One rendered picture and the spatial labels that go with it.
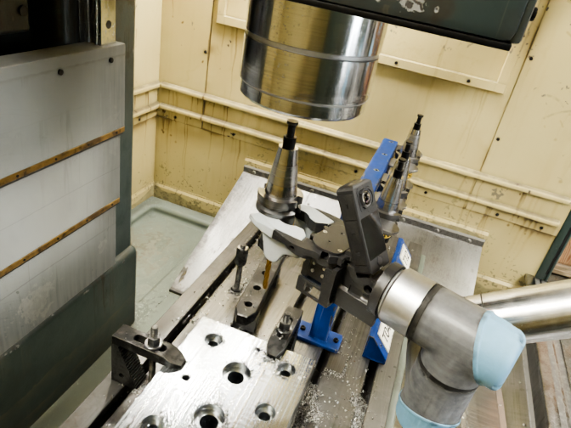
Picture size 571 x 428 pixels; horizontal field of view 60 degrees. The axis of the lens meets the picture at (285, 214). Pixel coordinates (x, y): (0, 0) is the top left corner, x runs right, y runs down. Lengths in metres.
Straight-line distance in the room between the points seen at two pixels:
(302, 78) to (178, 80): 1.38
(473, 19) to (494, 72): 1.15
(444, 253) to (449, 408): 1.13
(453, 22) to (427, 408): 0.42
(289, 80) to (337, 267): 0.24
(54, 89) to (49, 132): 0.07
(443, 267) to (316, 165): 0.55
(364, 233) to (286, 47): 0.23
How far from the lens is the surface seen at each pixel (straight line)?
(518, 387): 1.59
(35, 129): 0.89
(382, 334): 1.10
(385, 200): 0.94
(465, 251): 1.76
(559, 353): 1.56
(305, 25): 0.53
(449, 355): 0.59
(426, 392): 0.63
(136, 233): 1.93
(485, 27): 0.46
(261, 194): 0.66
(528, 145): 1.66
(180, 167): 2.00
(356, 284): 0.63
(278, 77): 0.54
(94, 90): 0.98
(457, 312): 0.58
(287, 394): 0.87
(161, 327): 1.08
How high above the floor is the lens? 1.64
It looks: 29 degrees down
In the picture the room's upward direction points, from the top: 11 degrees clockwise
